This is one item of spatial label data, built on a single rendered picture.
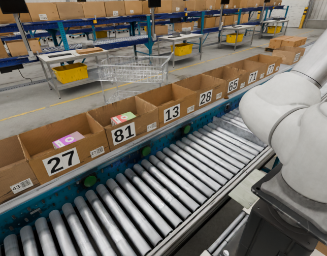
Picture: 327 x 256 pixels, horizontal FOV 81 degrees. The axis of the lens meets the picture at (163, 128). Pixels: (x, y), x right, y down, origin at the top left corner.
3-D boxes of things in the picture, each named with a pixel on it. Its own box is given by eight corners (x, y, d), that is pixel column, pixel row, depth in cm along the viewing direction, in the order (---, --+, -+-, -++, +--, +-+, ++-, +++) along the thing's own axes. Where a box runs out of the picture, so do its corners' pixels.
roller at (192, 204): (196, 217, 100) (196, 212, 97) (139, 165, 134) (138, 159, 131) (202, 212, 103) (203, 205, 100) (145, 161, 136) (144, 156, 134)
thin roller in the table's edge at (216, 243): (210, 253, 81) (246, 213, 96) (206, 249, 83) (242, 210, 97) (210, 255, 82) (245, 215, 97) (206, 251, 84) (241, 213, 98)
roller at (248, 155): (253, 164, 131) (255, 159, 129) (195, 133, 165) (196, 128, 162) (257, 161, 134) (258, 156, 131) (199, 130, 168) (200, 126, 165)
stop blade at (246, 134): (262, 149, 142) (265, 139, 137) (212, 124, 172) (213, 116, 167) (263, 148, 142) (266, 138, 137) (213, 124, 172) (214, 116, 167)
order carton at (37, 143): (40, 186, 97) (26, 161, 88) (29, 157, 117) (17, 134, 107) (110, 152, 118) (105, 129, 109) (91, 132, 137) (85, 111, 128)
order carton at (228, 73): (223, 97, 181) (226, 80, 172) (199, 89, 200) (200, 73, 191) (246, 87, 202) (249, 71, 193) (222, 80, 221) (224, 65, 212)
